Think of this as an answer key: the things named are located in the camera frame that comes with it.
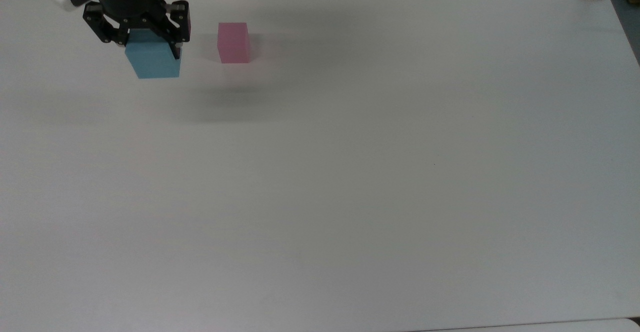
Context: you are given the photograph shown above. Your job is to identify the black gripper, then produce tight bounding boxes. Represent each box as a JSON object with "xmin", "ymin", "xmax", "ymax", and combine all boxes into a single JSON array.
[{"xmin": 82, "ymin": 0, "xmax": 192, "ymax": 61}]

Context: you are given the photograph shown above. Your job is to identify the blue cube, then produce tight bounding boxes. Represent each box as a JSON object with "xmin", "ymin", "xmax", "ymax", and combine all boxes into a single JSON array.
[{"xmin": 124, "ymin": 28, "xmax": 182, "ymax": 80}]

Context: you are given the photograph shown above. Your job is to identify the pink cube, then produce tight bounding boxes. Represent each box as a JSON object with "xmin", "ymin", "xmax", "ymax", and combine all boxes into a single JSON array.
[{"xmin": 217, "ymin": 22, "xmax": 252, "ymax": 65}]

